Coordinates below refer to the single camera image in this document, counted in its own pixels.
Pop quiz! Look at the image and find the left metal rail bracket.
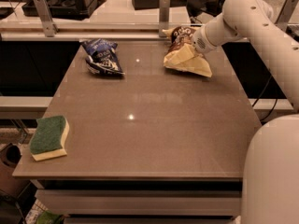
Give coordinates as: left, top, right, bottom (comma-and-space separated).
33, 0, 57, 37

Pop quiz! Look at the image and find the right metal rail bracket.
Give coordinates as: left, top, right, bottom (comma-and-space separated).
275, 0, 299, 32

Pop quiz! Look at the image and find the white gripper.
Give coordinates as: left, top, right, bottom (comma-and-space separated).
164, 26, 216, 77

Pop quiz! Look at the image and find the blue chip bag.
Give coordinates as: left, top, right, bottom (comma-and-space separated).
81, 38, 124, 75

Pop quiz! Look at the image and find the green yellow sponge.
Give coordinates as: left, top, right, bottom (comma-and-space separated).
29, 116, 69, 161

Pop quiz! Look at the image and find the dark bin at left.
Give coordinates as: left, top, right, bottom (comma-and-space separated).
0, 144, 29, 198

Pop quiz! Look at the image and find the middle metal rail bracket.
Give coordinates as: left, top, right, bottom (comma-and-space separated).
159, 0, 170, 37

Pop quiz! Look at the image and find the grey drawer front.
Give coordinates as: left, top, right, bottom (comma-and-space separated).
36, 189, 241, 217

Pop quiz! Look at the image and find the metal rail bracket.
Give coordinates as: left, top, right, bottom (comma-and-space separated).
33, 0, 57, 37
275, 0, 299, 32
159, 0, 170, 37

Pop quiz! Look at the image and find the brown chip bag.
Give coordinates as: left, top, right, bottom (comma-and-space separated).
162, 25, 213, 78

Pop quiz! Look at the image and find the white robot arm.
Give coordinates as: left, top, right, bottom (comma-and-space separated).
164, 0, 299, 224

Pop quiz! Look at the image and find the black cable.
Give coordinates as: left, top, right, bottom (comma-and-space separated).
251, 75, 278, 122

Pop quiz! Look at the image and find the black box on counter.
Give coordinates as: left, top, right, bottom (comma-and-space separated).
21, 0, 107, 21

